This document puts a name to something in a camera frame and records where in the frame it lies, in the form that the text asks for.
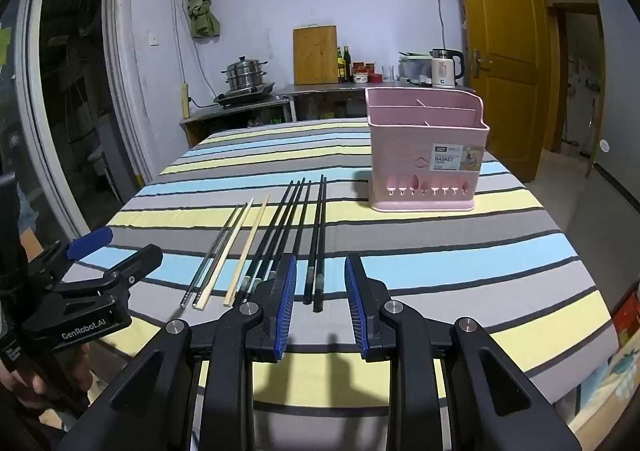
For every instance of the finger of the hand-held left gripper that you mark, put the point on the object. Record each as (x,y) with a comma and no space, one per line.
(90,241)
(137,266)

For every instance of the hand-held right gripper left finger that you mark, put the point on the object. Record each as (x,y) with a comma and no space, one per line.
(286,301)

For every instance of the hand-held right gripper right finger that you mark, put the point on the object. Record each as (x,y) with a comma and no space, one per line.
(354,301)

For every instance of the wooden chopstick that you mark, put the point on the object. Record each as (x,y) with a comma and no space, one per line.
(247,246)
(225,251)

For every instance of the metal chopstick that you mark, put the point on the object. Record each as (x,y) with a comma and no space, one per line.
(216,253)
(210,253)

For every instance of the pink plastic utensil basket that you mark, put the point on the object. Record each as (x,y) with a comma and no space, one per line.
(415,141)

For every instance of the person's left hand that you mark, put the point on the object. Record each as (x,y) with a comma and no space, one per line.
(37,383)

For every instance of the striped tablecloth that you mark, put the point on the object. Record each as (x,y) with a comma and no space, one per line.
(450,271)

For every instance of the glass sliding door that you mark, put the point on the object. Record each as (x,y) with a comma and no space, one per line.
(65,81)

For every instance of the cream power strip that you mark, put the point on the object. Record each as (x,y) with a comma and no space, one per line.
(184,101)

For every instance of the low steel side table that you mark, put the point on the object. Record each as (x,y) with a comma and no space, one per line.
(225,111)

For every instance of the black induction cooker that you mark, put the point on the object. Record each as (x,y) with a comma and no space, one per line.
(245,95)

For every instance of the steel kitchen table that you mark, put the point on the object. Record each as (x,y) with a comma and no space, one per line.
(325,88)

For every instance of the steel steamer pot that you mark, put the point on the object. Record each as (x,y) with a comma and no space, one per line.
(244,73)

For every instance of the red round container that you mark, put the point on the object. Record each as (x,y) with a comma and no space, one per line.
(375,78)

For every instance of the clear drinking glass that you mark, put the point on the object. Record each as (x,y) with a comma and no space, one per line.
(388,73)

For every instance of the green oil bottle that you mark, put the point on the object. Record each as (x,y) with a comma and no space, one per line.
(347,68)

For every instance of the dark sauce bottle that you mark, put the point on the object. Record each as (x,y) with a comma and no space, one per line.
(340,68)

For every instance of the small red lid jar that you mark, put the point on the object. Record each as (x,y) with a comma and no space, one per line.
(370,67)

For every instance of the clear plastic storage container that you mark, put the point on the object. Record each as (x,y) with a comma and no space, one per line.
(415,68)

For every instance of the wooden cutting board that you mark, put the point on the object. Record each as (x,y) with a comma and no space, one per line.
(315,56)

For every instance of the white electric kettle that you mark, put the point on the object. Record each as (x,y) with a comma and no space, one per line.
(445,71)

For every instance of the red cardboard box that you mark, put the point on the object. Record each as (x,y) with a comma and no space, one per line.
(629,318)

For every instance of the yellow wooden door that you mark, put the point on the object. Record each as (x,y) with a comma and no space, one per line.
(500,6)

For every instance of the grey refrigerator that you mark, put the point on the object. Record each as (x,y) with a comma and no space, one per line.
(617,81)

